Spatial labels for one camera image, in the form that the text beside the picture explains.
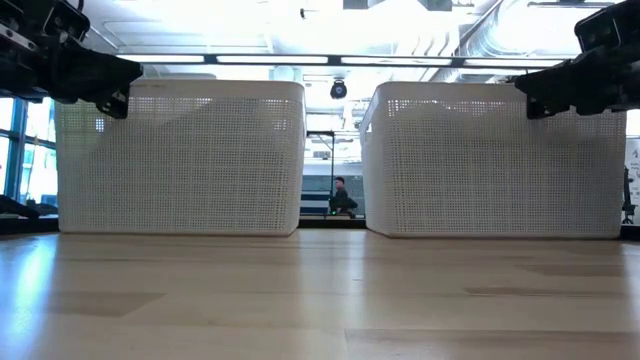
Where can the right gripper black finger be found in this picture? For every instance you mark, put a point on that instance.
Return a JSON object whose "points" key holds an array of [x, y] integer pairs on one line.
{"points": [[539, 109], [550, 82]]}

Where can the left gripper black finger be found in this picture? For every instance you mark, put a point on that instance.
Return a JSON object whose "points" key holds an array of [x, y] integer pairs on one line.
{"points": [[105, 77], [115, 106]]}

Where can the white woven plastic basket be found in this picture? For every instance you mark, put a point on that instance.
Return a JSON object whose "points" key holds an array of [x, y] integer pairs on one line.
{"points": [[180, 165], [495, 165]]}

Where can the black floor stand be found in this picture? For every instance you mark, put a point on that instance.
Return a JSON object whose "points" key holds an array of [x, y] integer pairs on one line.
{"points": [[627, 200]]}

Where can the person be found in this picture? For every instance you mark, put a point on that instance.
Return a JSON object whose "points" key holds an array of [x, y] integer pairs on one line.
{"points": [[341, 200]]}

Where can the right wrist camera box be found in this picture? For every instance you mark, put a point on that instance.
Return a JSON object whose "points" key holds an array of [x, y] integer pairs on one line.
{"points": [[600, 27]]}

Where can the blue window frame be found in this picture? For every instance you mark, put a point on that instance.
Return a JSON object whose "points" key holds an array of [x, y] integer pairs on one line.
{"points": [[19, 150]]}

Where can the round black camera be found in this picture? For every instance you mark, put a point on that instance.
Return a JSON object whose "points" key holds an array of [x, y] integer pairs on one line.
{"points": [[338, 90]]}

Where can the black metal table frame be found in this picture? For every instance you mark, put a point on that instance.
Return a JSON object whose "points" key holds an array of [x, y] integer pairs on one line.
{"points": [[330, 223]]}

